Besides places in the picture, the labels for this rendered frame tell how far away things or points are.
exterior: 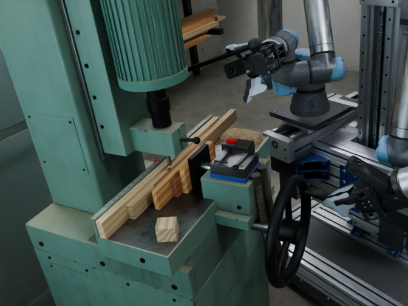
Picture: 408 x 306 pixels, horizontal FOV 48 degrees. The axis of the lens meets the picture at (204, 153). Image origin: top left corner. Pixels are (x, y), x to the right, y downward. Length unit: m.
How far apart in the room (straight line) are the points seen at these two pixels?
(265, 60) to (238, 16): 3.82
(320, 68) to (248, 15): 3.57
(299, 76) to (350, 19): 3.08
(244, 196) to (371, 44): 0.77
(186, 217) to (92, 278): 0.40
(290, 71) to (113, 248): 0.74
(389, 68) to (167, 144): 0.80
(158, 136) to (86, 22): 0.33
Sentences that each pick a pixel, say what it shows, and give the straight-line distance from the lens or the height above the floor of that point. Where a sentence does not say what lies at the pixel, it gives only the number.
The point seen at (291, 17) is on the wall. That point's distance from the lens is 4.74.
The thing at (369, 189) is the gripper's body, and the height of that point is 0.92.
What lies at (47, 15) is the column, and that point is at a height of 1.38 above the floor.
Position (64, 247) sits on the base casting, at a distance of 1.41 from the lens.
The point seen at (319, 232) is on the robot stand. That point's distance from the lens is 2.17.
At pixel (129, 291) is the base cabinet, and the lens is 1.33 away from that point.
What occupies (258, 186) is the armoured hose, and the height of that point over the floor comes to 0.94.
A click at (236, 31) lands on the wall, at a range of 5.12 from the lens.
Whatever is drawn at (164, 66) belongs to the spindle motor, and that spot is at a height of 1.25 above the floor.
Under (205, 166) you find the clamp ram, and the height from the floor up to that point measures 0.96.
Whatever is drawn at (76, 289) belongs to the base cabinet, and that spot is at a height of 0.59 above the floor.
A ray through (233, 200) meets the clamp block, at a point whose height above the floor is 0.91.
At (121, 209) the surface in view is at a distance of 1.15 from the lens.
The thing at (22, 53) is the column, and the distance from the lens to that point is 1.29.
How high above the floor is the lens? 1.56
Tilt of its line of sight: 28 degrees down
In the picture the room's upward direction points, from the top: 8 degrees counter-clockwise
